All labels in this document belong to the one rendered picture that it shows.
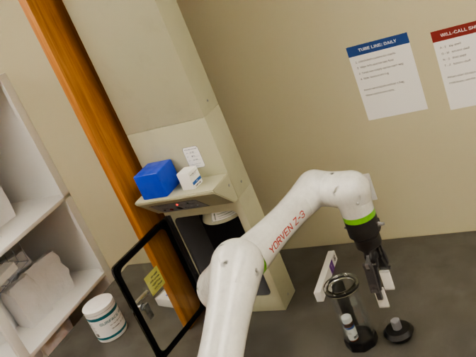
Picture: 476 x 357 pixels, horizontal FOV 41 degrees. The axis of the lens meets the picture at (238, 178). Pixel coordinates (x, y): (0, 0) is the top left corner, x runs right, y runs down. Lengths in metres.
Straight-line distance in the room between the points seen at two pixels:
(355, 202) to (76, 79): 0.99
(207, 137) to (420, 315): 0.87
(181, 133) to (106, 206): 1.07
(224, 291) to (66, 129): 1.70
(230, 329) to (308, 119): 1.17
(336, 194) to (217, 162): 0.49
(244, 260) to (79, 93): 0.95
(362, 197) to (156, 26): 0.79
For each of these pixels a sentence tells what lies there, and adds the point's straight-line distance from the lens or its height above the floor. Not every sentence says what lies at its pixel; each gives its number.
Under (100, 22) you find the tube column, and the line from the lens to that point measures 2.08.
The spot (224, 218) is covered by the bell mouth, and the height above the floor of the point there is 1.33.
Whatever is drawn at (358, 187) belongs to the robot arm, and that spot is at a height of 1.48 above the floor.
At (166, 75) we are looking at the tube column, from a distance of 2.02.
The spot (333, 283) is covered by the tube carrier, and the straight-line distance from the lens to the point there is 2.00.
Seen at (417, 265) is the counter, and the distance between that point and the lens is 2.34.
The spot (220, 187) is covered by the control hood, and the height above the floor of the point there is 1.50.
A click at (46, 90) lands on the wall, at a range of 2.94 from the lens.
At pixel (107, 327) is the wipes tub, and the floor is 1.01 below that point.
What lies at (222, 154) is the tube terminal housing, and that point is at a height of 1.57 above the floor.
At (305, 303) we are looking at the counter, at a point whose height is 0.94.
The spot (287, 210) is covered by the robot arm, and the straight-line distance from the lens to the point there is 1.75.
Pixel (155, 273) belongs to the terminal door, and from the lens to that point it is 2.25.
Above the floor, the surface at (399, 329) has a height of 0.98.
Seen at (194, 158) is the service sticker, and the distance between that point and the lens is 2.11.
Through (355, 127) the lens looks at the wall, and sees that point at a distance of 2.35.
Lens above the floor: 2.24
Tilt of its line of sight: 21 degrees down
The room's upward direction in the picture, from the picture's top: 23 degrees counter-clockwise
